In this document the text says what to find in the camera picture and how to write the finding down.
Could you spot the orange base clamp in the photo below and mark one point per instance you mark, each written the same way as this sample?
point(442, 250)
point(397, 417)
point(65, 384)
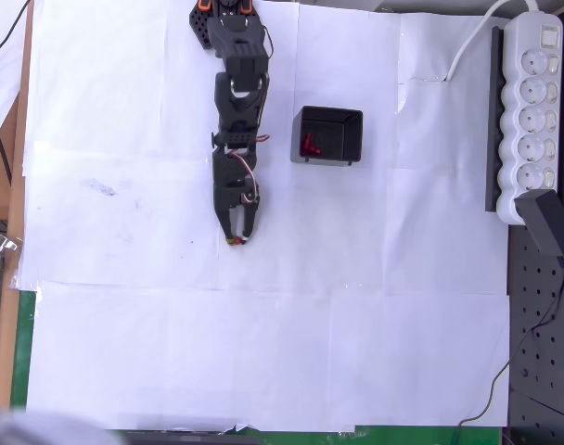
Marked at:
point(246, 4)
point(203, 4)

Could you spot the silver metal clamp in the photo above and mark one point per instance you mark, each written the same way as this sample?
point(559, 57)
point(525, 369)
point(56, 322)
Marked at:
point(6, 243)

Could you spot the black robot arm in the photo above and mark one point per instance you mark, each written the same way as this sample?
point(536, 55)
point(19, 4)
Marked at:
point(240, 46)

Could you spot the blurry grey object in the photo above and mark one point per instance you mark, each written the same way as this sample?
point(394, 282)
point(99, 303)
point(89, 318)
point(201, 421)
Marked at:
point(31, 426)

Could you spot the black square bin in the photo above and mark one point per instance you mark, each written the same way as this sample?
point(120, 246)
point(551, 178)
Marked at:
point(354, 139)

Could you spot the dark camera device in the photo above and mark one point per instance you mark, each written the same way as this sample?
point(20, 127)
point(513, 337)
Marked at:
point(189, 438)

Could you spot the black power adapter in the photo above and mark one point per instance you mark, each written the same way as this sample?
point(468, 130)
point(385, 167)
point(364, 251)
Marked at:
point(546, 222)

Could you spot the white power strip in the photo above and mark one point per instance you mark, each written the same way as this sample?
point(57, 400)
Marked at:
point(532, 116)

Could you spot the black pegboard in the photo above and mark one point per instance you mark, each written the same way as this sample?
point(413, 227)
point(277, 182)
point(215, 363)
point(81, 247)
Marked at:
point(555, 394)

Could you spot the white paper table cover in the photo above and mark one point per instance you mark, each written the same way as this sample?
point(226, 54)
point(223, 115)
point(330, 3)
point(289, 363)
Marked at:
point(263, 347)

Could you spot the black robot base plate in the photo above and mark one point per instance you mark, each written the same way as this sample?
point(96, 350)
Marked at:
point(198, 28)

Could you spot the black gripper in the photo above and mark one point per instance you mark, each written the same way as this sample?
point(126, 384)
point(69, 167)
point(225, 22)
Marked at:
point(230, 200)

